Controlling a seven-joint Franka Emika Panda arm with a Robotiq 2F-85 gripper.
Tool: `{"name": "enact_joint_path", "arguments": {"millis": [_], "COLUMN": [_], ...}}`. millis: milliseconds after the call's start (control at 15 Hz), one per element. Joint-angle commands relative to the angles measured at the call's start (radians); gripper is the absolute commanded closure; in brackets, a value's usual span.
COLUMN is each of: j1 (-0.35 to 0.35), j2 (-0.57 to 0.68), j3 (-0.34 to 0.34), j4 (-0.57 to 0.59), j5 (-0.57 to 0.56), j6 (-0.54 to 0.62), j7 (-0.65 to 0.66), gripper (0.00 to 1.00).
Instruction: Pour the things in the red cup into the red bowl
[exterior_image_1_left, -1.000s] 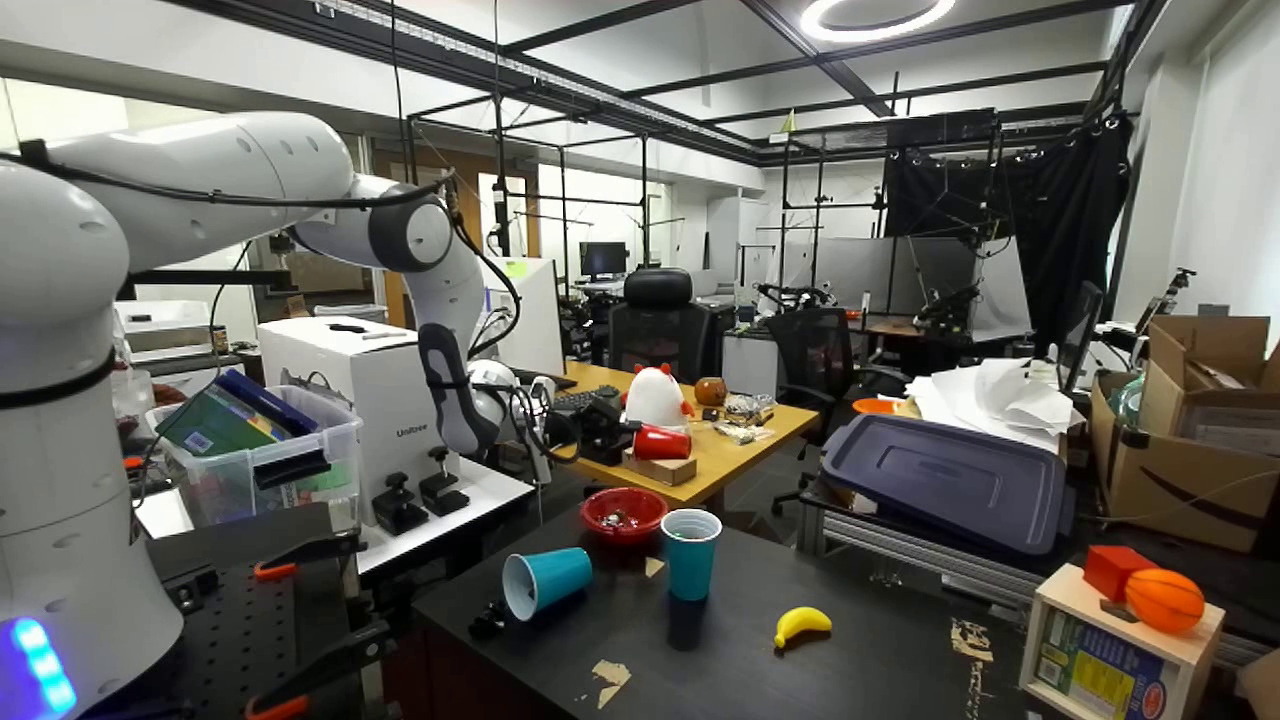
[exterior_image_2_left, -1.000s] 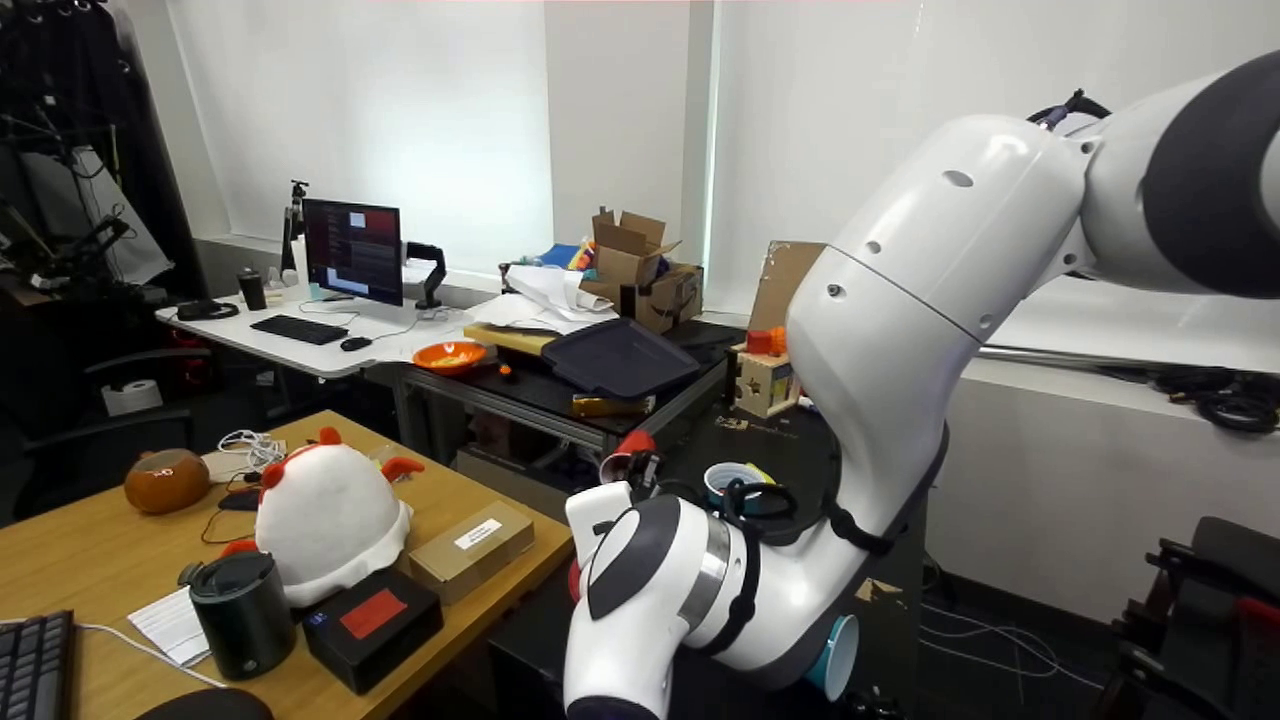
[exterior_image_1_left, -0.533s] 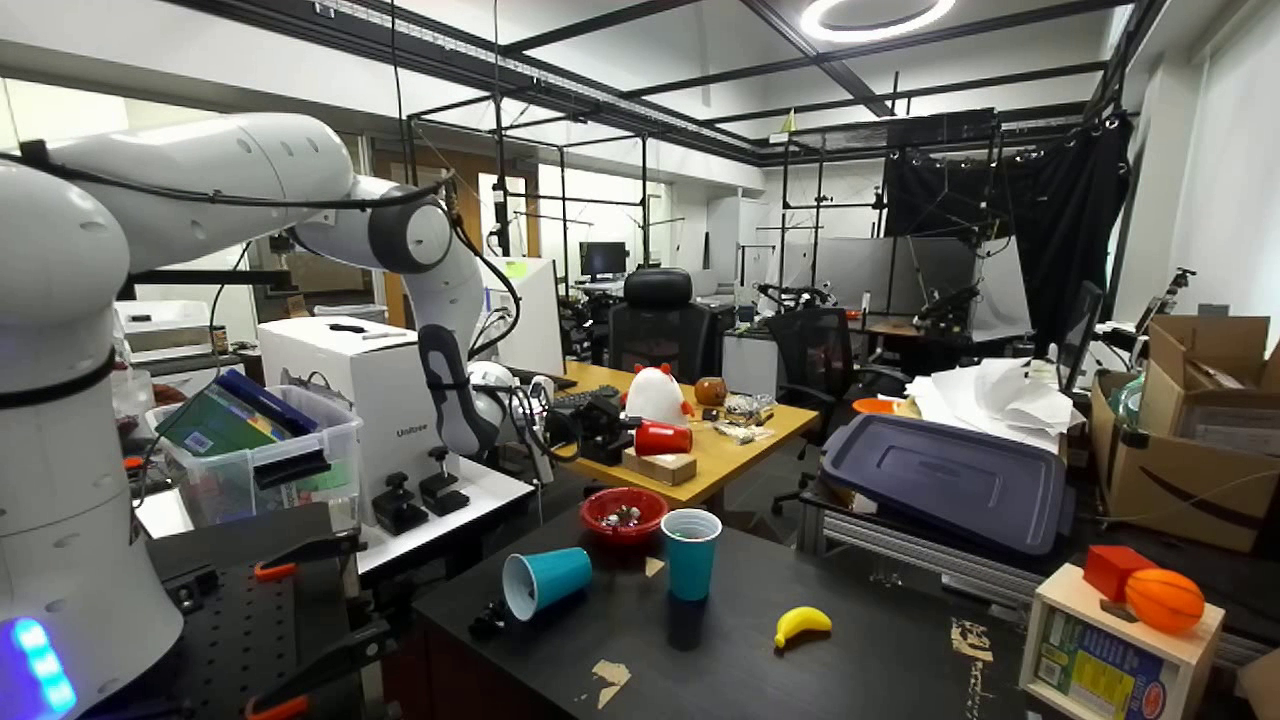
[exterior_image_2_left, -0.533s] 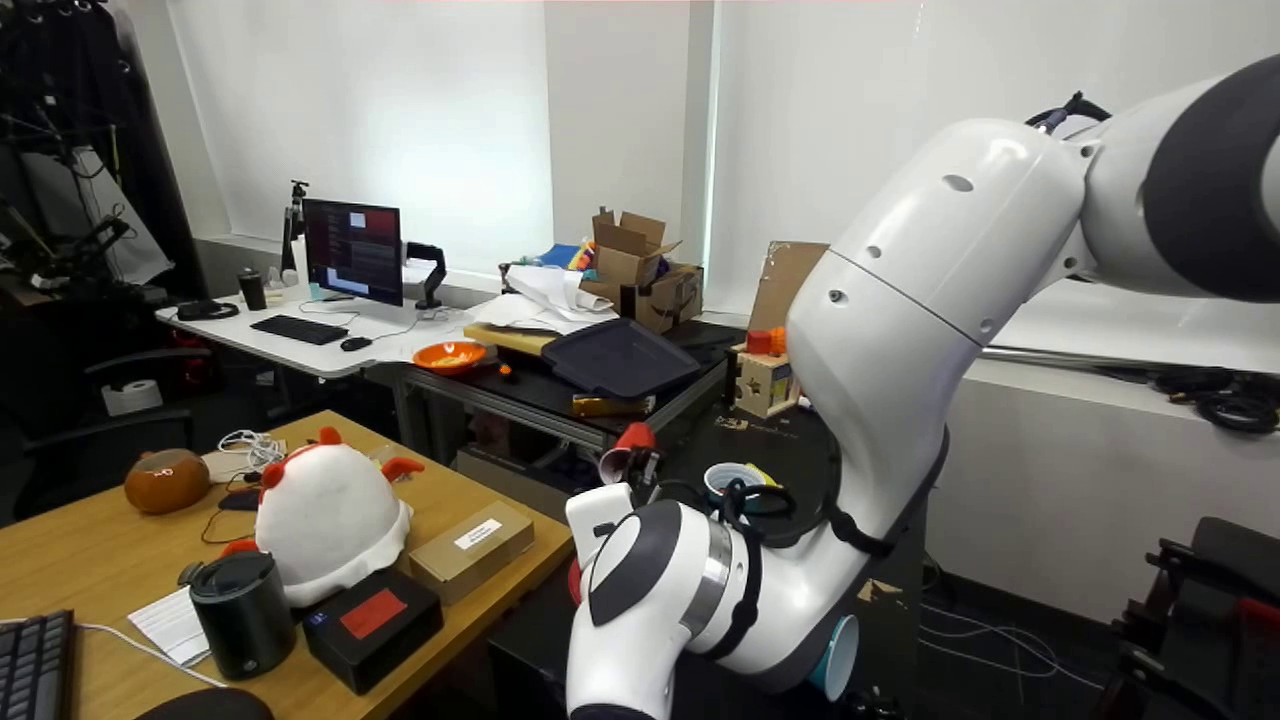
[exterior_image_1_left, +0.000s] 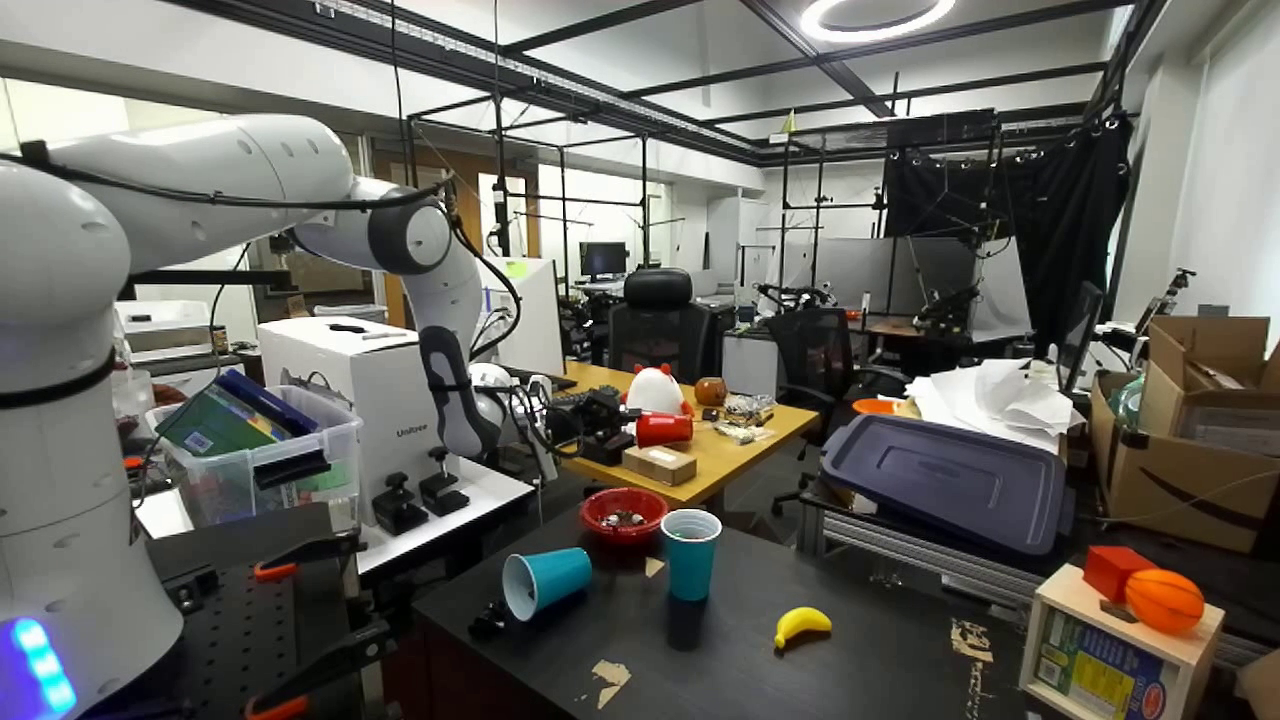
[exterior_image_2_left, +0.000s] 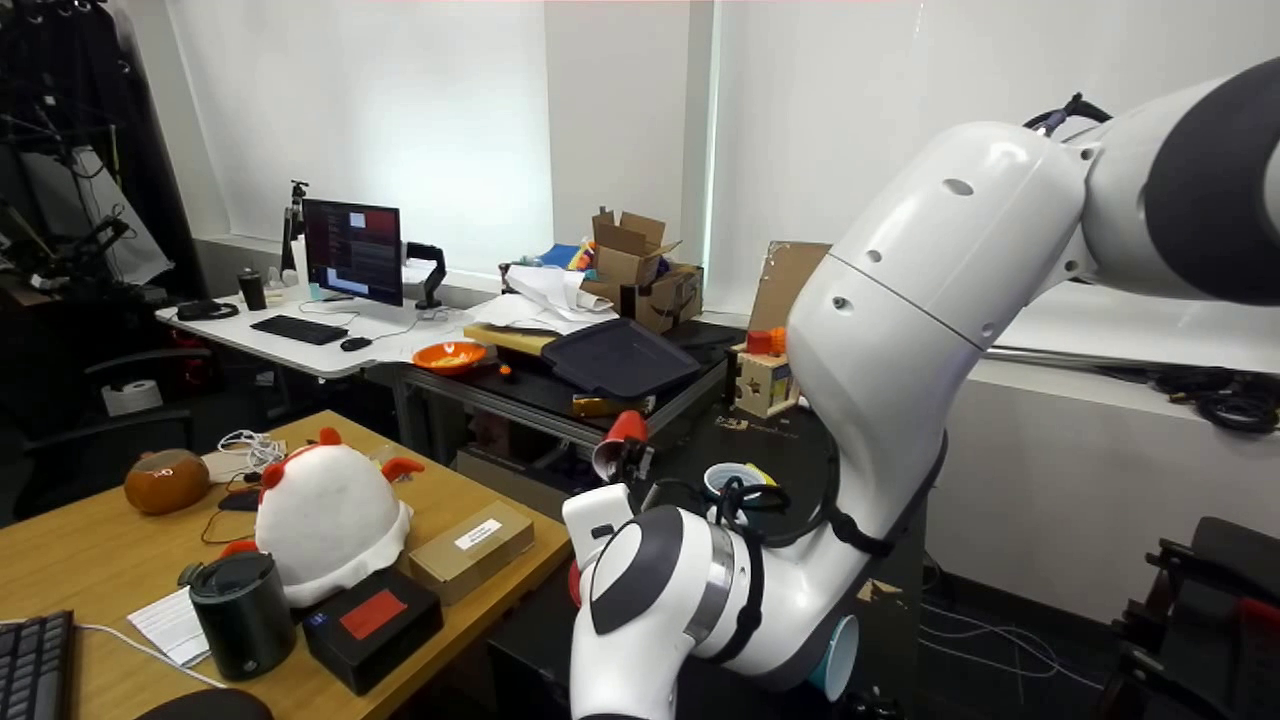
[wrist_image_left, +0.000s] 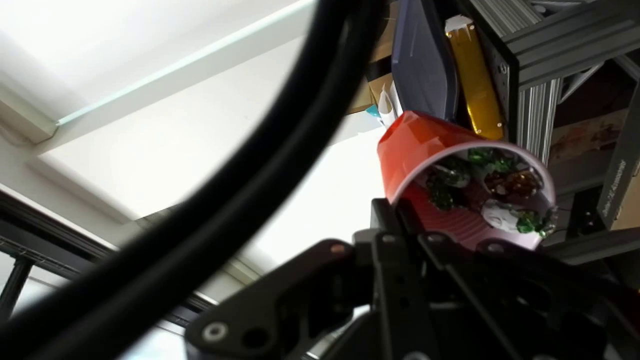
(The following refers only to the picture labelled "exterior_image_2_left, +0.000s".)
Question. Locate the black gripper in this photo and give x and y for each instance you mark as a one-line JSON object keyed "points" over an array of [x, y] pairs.
{"points": [[645, 482]]}

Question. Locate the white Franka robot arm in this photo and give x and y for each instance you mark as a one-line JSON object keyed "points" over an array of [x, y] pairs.
{"points": [[935, 335]]}

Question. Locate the orange bowl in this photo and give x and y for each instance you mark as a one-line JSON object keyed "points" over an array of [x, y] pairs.
{"points": [[453, 357]]}

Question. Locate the clear glass bowl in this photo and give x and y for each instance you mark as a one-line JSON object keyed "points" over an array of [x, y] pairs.
{"points": [[251, 449]]}

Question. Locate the black case with lid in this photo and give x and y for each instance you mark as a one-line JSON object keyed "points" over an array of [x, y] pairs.
{"points": [[621, 363]]}

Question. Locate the wooden shape sorter box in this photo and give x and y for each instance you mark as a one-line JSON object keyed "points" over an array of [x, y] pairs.
{"points": [[760, 387]]}

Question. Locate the orange toy ball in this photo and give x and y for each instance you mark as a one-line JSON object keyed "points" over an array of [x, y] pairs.
{"points": [[765, 343]]}

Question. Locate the tan cardboard box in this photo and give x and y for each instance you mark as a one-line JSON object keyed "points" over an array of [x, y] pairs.
{"points": [[464, 549]]}

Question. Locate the brown cardboard shipping box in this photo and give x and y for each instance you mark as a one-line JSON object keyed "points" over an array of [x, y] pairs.
{"points": [[645, 274]]}

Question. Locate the white paper pile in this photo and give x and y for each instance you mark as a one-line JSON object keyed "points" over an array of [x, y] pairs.
{"points": [[545, 296]]}

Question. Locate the brown cardboard sheet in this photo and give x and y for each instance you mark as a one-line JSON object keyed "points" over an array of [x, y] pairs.
{"points": [[784, 281]]}

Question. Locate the tan paper scrap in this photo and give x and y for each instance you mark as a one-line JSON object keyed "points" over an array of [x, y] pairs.
{"points": [[881, 589]]}

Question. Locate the black desk stand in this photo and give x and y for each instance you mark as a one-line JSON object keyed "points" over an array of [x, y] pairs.
{"points": [[426, 265]]}

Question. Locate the black box with red label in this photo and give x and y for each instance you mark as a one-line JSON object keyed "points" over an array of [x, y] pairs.
{"points": [[371, 627]]}

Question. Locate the black computer mouse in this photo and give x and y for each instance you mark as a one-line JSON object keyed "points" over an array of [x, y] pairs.
{"points": [[352, 343]]}

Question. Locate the black computer monitor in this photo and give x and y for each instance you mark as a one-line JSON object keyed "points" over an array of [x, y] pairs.
{"points": [[352, 251]]}

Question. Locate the slim black keyboard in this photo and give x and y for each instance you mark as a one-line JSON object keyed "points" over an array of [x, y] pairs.
{"points": [[302, 330]]}

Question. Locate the black mug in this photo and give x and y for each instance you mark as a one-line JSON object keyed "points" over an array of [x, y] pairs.
{"points": [[252, 290]]}

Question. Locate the white desk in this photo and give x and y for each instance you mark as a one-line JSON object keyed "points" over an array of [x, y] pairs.
{"points": [[234, 335]]}

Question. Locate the black headphones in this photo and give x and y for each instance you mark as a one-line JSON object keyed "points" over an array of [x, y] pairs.
{"points": [[207, 311]]}

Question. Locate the brown toy football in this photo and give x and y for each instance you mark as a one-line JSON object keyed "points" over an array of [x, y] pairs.
{"points": [[166, 482]]}

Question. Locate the black rounded case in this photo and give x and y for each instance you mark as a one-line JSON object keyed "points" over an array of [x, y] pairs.
{"points": [[207, 704]]}

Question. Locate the white paper sheet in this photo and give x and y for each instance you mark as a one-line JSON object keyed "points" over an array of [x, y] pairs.
{"points": [[163, 627]]}

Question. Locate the white tissue box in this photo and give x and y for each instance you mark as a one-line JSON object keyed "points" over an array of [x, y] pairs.
{"points": [[128, 396]]}

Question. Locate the black office chair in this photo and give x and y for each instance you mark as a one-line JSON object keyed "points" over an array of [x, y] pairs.
{"points": [[83, 427]]}

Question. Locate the wooden desk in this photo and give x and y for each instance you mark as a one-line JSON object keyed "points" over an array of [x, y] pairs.
{"points": [[83, 560]]}

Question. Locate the black equipment rack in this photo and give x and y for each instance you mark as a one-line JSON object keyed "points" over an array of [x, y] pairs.
{"points": [[1203, 627]]}

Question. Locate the dark hanging coats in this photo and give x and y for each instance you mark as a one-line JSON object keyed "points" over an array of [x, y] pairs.
{"points": [[83, 133]]}

